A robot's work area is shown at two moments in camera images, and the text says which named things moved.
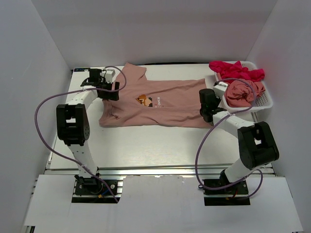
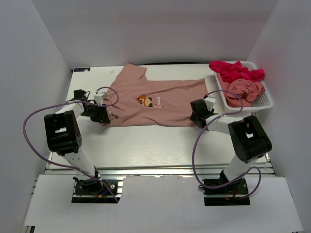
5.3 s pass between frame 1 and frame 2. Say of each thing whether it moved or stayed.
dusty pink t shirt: stayed
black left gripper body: moved
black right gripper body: moved
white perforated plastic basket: stayed
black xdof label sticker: stayed
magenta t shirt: stayed
